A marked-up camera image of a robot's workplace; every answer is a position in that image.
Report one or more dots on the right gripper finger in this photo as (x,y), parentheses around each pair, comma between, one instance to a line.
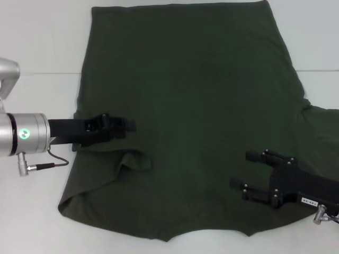
(235,183)
(253,156)

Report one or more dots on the white number label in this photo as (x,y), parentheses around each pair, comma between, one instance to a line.
(309,200)

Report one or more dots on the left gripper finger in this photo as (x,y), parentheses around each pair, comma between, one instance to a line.
(129,126)
(116,135)

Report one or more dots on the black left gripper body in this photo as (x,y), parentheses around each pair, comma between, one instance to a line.
(69,131)

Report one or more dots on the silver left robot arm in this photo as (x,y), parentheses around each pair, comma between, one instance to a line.
(29,132)

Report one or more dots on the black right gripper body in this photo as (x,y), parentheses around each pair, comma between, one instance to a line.
(288,182)

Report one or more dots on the dark green t-shirt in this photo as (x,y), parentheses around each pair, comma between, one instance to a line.
(185,105)

